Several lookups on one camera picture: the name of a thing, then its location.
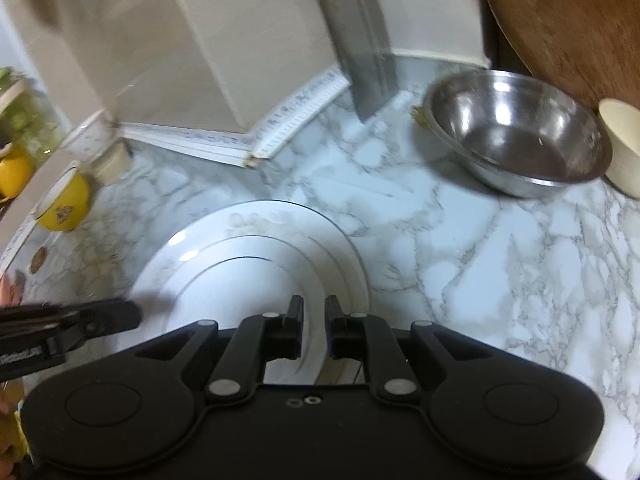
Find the measuring tape strip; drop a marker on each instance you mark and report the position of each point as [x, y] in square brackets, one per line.
[262, 142]

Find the cleaver knife with wooden handle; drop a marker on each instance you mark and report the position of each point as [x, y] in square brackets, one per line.
[362, 43]

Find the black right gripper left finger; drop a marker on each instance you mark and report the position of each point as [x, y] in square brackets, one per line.
[257, 341]

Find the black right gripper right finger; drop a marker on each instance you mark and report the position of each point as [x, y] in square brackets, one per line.
[370, 340]

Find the white round plate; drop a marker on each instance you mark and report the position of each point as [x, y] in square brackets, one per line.
[252, 259]

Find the stainless steel bowl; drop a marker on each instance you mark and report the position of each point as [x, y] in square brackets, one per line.
[516, 133]

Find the yellow cup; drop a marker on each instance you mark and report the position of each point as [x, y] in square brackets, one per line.
[66, 204]

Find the cream ceramic bowl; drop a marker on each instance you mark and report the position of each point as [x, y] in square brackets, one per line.
[621, 121]

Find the round wooden cutting board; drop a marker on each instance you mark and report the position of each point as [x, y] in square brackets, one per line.
[587, 48]

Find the white vented appliance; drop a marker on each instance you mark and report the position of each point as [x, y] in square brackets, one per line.
[450, 30]

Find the person's left hand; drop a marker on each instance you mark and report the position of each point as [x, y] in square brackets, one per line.
[11, 296]

